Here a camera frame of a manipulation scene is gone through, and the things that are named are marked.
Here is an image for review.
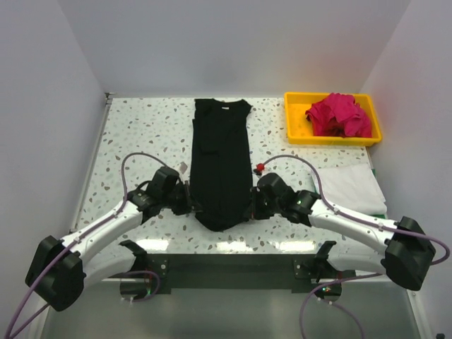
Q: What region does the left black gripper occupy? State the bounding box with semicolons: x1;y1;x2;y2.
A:
160;179;202;215

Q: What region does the black t shirt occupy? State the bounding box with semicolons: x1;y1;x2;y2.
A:
190;99;253;232

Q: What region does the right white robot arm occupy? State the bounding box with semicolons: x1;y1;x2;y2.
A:
250;173;436;291

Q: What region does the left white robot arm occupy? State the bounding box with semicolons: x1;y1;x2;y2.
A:
25;167;194;311

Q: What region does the yellow plastic bin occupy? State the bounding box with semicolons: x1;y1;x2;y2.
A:
284;92;383;147

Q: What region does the folded white t shirt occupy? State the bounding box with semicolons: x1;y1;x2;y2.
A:
317;164;387;215

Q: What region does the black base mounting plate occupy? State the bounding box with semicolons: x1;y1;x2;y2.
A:
119;253;356;296

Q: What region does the pink t shirt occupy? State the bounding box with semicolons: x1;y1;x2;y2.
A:
305;93;371;138

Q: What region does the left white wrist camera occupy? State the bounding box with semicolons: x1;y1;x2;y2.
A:
179;162;188;174

